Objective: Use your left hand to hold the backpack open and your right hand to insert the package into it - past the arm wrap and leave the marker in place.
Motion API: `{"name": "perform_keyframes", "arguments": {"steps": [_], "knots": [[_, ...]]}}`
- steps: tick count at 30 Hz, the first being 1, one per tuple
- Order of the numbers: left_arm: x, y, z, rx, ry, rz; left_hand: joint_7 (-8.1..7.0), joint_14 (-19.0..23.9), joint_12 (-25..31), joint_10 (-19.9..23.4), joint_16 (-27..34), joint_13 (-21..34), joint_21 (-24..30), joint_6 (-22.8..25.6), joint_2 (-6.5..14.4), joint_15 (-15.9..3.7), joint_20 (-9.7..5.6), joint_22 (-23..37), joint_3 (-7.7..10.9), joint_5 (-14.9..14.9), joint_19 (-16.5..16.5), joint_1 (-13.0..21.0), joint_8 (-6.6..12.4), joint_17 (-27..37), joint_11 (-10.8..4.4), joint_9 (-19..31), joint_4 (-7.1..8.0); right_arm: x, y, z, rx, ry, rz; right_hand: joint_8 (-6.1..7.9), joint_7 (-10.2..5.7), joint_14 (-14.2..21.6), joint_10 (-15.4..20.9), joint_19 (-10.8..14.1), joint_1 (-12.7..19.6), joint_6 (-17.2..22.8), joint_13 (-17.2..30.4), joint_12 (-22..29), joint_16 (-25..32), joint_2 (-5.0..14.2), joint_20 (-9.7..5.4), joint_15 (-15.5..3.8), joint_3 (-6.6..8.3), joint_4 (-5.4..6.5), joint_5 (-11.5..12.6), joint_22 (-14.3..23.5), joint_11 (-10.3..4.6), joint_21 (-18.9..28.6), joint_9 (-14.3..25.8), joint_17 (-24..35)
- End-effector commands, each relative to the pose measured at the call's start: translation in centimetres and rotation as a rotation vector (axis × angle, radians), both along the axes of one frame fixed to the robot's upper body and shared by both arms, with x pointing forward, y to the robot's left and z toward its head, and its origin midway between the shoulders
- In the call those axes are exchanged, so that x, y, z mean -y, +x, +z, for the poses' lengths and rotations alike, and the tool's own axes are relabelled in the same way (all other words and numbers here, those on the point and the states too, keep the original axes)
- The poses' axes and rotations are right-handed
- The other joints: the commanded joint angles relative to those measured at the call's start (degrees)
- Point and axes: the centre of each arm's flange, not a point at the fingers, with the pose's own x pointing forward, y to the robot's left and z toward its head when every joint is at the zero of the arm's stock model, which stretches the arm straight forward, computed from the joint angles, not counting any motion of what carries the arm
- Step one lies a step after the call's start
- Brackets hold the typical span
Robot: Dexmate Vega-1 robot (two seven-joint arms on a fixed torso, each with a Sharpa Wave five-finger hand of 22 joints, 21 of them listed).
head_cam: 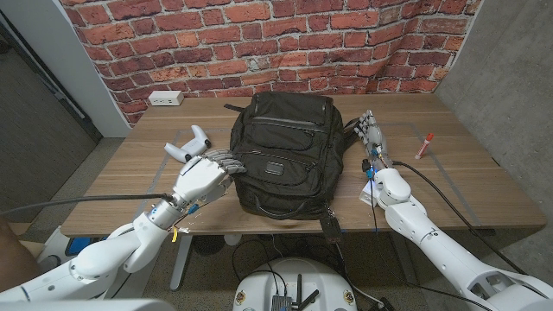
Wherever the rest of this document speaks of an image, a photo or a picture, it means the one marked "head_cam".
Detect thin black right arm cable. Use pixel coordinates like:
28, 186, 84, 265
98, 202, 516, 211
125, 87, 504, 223
366, 168, 493, 311

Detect black round floor object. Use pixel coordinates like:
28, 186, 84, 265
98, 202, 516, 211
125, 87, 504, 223
192, 235, 226, 257

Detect black hanging backpack tag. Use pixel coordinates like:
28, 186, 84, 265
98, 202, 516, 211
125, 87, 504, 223
319, 206, 343, 244

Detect small white box package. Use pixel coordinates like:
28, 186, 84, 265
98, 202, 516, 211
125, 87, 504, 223
359, 179, 381, 207

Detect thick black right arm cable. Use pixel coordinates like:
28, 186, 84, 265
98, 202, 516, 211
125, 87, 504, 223
391, 160, 528, 276

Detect brick print backdrop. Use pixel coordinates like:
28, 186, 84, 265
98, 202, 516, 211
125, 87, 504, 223
60, 0, 483, 126

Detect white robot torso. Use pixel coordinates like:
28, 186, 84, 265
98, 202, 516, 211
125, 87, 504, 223
232, 257, 359, 311

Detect blue white floor item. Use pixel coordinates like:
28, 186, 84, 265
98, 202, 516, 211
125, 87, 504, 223
64, 235, 109, 257

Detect white robot head rim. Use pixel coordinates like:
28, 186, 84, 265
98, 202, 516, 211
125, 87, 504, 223
0, 298, 176, 311

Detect white table leg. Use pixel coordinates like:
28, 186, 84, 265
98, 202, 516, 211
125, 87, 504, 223
169, 234, 194, 291

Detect red white marker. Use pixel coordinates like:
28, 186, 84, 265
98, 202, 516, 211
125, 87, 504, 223
415, 132, 435, 161

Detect white game controller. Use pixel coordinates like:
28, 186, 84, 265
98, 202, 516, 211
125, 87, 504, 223
163, 124, 213, 164

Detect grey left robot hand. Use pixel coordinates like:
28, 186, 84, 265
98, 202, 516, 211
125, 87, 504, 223
172, 149, 248, 209

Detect black backpack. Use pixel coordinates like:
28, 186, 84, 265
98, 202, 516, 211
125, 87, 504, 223
223, 90, 359, 221

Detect thick grey left arm cable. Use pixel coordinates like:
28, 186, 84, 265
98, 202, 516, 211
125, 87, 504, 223
0, 193, 174, 217

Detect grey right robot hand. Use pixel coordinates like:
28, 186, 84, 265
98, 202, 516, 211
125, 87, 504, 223
353, 109, 394, 170

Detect white power strip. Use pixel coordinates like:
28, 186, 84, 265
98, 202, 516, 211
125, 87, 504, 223
148, 90, 185, 107

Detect small computer with antennas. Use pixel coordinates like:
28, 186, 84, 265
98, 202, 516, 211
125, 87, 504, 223
270, 273, 321, 311

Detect black floor cables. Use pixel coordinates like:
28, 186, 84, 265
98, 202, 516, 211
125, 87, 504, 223
231, 235, 346, 286

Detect dark table leg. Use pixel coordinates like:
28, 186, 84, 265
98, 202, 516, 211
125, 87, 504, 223
388, 231, 419, 287

